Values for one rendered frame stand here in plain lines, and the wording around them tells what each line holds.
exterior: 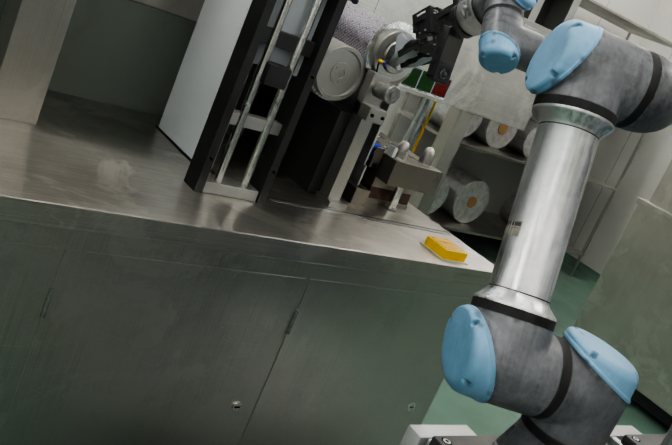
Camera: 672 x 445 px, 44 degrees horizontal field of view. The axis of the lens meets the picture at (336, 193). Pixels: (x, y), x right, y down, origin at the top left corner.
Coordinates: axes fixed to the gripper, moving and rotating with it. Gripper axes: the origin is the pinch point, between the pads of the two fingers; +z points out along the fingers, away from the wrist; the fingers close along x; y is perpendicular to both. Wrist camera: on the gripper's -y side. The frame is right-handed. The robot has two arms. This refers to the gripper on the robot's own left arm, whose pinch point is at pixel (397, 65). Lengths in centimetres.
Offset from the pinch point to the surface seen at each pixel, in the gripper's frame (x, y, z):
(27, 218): 76, -45, 4
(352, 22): 4.5, 13.0, 8.7
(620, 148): -450, 139, 203
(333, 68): 12.9, -1.8, 6.2
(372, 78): 4.7, -3.0, 3.1
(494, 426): -151, -71, 108
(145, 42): 39, 10, 39
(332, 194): 3.1, -24.3, 19.7
